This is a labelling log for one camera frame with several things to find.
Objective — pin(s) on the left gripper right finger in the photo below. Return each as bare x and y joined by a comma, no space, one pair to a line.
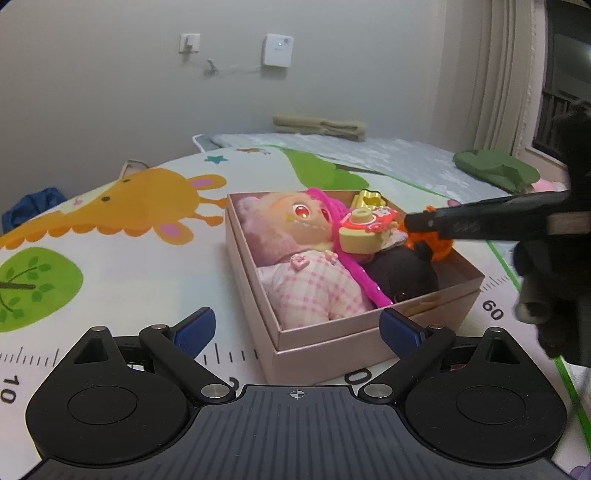
417,348

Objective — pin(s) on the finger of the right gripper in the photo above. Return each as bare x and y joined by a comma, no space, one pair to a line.
511,218

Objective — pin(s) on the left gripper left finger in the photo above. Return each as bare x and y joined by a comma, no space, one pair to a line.
174,349

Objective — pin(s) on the orange plastic toy cup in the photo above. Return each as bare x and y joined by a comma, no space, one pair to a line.
429,244

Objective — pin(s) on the yellow toy camera keychain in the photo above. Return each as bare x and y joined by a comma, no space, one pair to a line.
362,230

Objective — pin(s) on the yellow pudding toy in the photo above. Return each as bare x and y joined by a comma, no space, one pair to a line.
369,199

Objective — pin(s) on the pink cloth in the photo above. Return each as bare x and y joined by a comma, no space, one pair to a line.
394,238

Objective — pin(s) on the pink plush toy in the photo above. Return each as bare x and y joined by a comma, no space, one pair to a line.
544,185

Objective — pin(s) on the green folded cloth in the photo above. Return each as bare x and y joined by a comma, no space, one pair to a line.
498,168

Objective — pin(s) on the black plush toy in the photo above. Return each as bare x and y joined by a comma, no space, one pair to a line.
403,273

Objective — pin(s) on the grey quilted mat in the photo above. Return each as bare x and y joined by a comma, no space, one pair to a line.
419,164

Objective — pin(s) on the pink cardboard box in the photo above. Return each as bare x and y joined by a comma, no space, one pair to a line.
321,352

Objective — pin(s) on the pink plush doll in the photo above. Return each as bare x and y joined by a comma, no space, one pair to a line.
293,239

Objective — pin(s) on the dark window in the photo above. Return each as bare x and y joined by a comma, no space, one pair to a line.
566,70

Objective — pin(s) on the beige curtain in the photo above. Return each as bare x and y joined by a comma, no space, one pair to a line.
492,61

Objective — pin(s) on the folded tan towel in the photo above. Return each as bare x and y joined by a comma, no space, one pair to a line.
350,130

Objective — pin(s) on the blue cloth bundle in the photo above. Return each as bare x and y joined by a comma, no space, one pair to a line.
30,206

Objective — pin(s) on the white wall device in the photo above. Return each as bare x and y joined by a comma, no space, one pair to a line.
277,51

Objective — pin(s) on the white wall socket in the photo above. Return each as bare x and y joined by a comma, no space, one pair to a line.
189,43

